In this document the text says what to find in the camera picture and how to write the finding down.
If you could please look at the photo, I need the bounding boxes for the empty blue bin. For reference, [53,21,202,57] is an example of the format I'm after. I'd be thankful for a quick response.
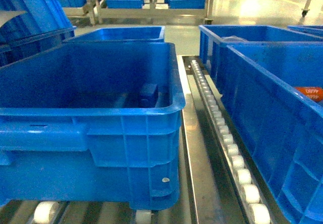
[1,42,185,210]

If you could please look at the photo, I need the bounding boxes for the blue bin behind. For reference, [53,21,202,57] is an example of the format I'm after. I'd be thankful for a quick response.
[199,25,322,92]

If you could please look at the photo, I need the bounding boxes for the blue bin right of centre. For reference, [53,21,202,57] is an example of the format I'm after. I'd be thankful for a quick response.
[222,43,322,223]

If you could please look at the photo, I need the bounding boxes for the white roller track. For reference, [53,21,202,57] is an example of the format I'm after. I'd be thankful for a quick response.
[190,60,274,223]

